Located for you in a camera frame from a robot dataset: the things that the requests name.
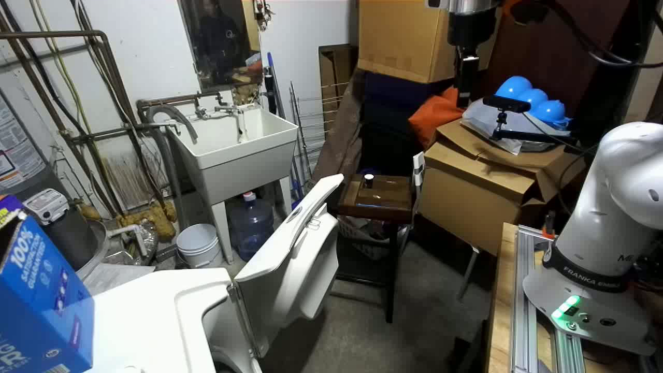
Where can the upper cardboard box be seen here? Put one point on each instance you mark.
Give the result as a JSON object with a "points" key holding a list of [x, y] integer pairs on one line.
{"points": [[404, 39]]}

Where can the large blue water jug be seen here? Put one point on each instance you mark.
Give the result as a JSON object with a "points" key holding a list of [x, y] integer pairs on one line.
{"points": [[251, 225]]}

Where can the blue hard hats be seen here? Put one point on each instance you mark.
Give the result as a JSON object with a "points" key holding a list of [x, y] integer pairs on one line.
{"points": [[542, 105]]}

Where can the black camera on stand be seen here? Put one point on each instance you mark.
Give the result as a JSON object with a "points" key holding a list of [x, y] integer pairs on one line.
{"points": [[515, 123]]}

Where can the white plastic bucket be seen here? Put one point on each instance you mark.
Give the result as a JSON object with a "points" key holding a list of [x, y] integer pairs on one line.
{"points": [[200, 244]]}

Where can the gray robot base plate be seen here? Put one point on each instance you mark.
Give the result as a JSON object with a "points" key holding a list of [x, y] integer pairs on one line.
{"points": [[606, 318]]}

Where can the metal sink faucet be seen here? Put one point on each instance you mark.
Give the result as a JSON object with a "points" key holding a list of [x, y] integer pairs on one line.
{"points": [[190, 107]]}

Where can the large brown cardboard box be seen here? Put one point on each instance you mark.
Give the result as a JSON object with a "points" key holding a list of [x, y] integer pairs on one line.
{"points": [[473, 186]]}

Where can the white washing machine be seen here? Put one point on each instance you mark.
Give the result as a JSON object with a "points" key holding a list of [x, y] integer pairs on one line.
{"points": [[171, 322]]}

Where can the blue detergent box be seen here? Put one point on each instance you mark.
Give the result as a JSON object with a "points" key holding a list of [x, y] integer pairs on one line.
{"points": [[46, 314]]}

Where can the black shaker with white lid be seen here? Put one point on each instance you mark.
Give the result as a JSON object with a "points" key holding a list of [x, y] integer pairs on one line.
{"points": [[370, 178]]}

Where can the white washing machine door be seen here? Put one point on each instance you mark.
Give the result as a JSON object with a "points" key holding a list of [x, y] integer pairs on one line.
{"points": [[292, 272]]}

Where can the orange cloth bundle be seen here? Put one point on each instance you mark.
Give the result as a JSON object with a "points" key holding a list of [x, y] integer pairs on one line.
{"points": [[435, 113]]}

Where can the white utility sink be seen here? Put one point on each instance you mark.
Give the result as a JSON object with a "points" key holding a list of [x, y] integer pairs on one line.
{"points": [[233, 156]]}

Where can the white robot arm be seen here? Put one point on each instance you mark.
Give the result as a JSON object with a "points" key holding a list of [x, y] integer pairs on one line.
{"points": [[618, 212]]}

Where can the dark wooden organizer tray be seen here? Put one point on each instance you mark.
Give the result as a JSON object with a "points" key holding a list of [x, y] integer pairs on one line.
{"points": [[383, 197]]}

